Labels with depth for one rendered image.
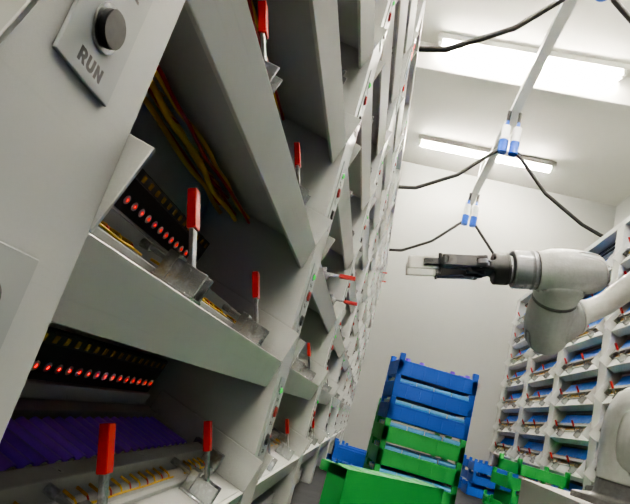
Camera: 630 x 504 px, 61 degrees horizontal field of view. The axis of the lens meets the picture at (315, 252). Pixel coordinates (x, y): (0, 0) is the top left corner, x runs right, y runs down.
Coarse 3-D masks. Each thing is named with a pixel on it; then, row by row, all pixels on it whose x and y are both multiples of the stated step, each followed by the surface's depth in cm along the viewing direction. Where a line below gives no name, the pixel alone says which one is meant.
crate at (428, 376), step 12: (396, 360) 203; (396, 372) 196; (408, 372) 196; (420, 372) 196; (432, 372) 196; (444, 372) 196; (432, 384) 198; (444, 384) 195; (456, 384) 196; (468, 384) 196
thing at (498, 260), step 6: (492, 258) 123; (498, 258) 121; (504, 258) 121; (510, 258) 121; (492, 264) 120; (498, 264) 120; (504, 264) 120; (510, 264) 120; (480, 270) 122; (486, 270) 121; (492, 270) 121; (498, 270) 120; (504, 270) 120; (510, 270) 120; (492, 276) 123; (498, 276) 120; (504, 276) 120; (510, 276) 120; (492, 282) 123; (498, 282) 121; (504, 282) 121
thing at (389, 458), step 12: (372, 444) 203; (384, 444) 189; (372, 456) 196; (384, 456) 188; (396, 456) 188; (408, 456) 188; (396, 468) 187; (408, 468) 187; (420, 468) 187; (432, 468) 188; (444, 468) 188; (456, 468) 188; (444, 480) 187; (456, 480) 187
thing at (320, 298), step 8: (328, 240) 97; (328, 248) 97; (320, 264) 97; (320, 272) 101; (320, 280) 104; (320, 288) 108; (312, 296) 107; (320, 296) 113; (328, 296) 121; (312, 304) 145; (320, 304) 118; (328, 304) 127; (336, 304) 155; (344, 304) 155; (320, 312) 123; (328, 312) 133; (336, 312) 154; (328, 320) 140; (336, 320) 153; (328, 328) 148
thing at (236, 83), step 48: (192, 0) 31; (240, 0) 35; (192, 48) 44; (240, 48) 38; (192, 96) 55; (240, 96) 41; (192, 144) 71; (240, 144) 59; (240, 192) 79; (288, 192) 62; (288, 240) 73
